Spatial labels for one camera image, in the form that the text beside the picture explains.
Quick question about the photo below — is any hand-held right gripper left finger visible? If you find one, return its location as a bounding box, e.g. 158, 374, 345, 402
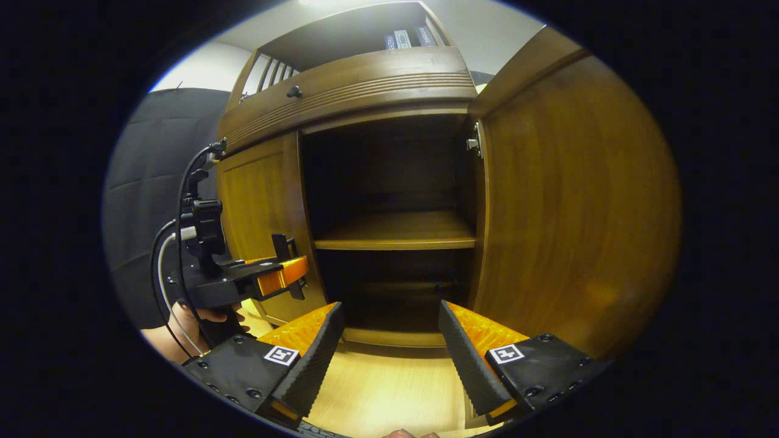
183, 301, 346, 426

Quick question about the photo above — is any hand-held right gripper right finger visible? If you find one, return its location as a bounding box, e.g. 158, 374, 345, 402
438, 299, 612, 426

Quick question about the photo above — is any black door handle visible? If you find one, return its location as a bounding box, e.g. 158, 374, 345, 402
271, 234, 307, 301

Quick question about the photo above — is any wooden cabinet door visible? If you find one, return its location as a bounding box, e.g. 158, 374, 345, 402
216, 133, 329, 326
467, 26, 682, 361

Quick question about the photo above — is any wooden double-door shoe cabinet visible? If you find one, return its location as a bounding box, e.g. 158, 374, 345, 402
216, 0, 487, 349

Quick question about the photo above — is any wooden cabinet drawer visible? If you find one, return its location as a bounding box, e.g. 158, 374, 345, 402
218, 47, 477, 156

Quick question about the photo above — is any metal right door hinge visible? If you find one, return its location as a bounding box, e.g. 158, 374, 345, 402
466, 120, 484, 160

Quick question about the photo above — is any black backdrop cloth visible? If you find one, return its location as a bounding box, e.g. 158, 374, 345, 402
102, 88, 232, 329

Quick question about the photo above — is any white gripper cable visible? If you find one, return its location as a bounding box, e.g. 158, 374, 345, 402
157, 227, 204, 358

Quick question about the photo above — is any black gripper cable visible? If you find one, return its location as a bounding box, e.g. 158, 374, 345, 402
150, 141, 223, 360

